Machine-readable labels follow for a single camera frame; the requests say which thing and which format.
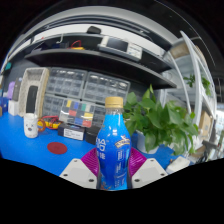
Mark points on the green potted plant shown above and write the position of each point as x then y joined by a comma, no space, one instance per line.
160,120

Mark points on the flat round red coaster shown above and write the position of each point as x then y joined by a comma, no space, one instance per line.
57,148

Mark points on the white mug with face print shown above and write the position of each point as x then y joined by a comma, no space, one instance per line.
30,126

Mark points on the white charger block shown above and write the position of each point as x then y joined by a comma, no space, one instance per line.
177,164

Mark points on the purple container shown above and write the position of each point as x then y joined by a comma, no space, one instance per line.
10,90

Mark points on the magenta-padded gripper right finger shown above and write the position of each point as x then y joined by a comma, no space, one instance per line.
148,170

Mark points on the black oblong speaker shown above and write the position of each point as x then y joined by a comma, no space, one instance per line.
32,99

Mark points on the dark grey box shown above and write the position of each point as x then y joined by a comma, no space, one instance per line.
17,89

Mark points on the black box with white label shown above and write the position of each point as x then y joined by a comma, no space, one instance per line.
71,132

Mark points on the black zip case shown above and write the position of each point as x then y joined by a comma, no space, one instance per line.
92,135

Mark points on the blue drink bottle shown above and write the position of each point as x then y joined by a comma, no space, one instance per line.
113,146

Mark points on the dark wall shelf unit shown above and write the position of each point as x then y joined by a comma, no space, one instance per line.
93,63

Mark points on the white metal shelf unit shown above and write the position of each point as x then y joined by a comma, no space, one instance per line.
196,76

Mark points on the small white box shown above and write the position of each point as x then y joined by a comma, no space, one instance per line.
13,108

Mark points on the beige perforated plastic tray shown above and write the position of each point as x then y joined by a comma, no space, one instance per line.
41,86

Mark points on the clear compartment organizer box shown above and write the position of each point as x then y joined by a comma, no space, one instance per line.
76,113

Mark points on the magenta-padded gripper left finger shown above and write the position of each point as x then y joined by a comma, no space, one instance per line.
78,171

